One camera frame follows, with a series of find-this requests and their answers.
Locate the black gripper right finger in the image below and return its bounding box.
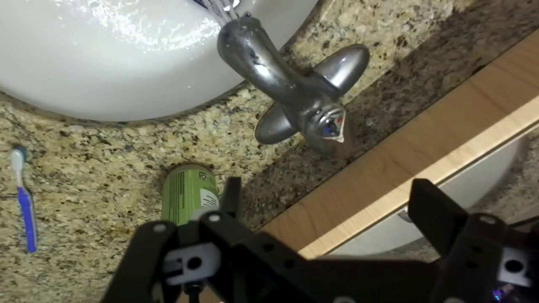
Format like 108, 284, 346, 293
407, 176, 539, 303

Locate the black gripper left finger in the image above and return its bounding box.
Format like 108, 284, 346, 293
100, 176, 317, 303

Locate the chrome sink faucet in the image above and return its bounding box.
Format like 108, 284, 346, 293
218, 15, 370, 153

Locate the green soap pump bottle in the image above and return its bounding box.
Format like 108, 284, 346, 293
162, 163, 220, 225

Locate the wood framed mirror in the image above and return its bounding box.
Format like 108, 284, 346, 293
265, 30, 539, 257

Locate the blue white toothbrush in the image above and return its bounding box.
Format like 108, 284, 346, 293
12, 148, 39, 252

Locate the white oval sink basin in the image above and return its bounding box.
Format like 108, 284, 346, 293
0, 0, 243, 121

